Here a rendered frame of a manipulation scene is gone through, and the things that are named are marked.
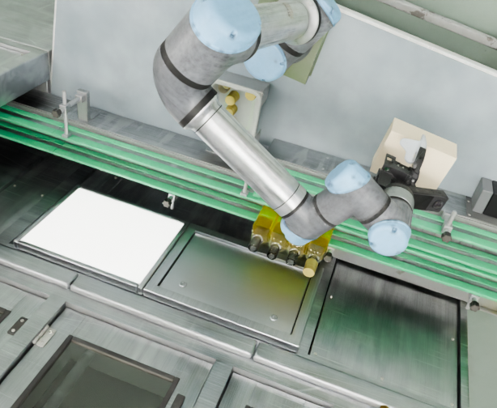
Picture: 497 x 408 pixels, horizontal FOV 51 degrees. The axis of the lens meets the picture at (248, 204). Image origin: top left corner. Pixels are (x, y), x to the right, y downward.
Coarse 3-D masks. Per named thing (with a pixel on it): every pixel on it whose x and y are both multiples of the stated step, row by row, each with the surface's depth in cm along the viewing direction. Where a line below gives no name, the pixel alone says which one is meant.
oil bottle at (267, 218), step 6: (264, 210) 162; (270, 210) 162; (258, 216) 159; (264, 216) 159; (270, 216) 160; (276, 216) 160; (258, 222) 157; (264, 222) 157; (270, 222) 157; (252, 228) 155; (258, 228) 154; (264, 228) 155; (270, 228) 156; (252, 234) 155; (258, 234) 154; (264, 234) 154; (264, 240) 155
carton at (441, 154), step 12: (396, 120) 125; (396, 132) 120; (408, 132) 122; (420, 132) 124; (384, 144) 123; (396, 144) 122; (432, 144) 121; (444, 144) 123; (456, 144) 125; (384, 156) 124; (396, 156) 123; (432, 156) 121; (444, 156) 120; (456, 156) 120; (372, 168) 127; (420, 168) 123; (432, 168) 122; (444, 168) 121; (420, 180) 125; (432, 180) 124
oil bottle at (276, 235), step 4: (280, 216) 161; (280, 220) 160; (276, 224) 158; (276, 228) 156; (280, 228) 157; (272, 232) 155; (276, 232) 155; (280, 232) 155; (272, 236) 154; (276, 236) 154; (280, 236) 154; (284, 236) 154; (272, 240) 154; (276, 240) 153; (280, 240) 153; (284, 240) 153; (268, 244) 156; (280, 244) 153; (284, 244) 154; (284, 248) 155
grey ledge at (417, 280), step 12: (336, 252) 175; (360, 264) 175; (372, 264) 173; (396, 276) 173; (408, 276) 171; (432, 288) 170; (444, 288) 169; (456, 288) 168; (468, 300) 169; (480, 300) 167; (492, 300) 166; (492, 312) 166
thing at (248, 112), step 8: (216, 80) 160; (216, 88) 166; (232, 88) 167; (240, 88) 158; (248, 88) 158; (224, 96) 170; (240, 96) 168; (224, 104) 171; (240, 104) 169; (248, 104) 168; (256, 104) 168; (240, 112) 171; (248, 112) 170; (256, 112) 161; (240, 120) 172; (248, 120) 171; (256, 120) 162; (248, 128) 173; (256, 128) 165
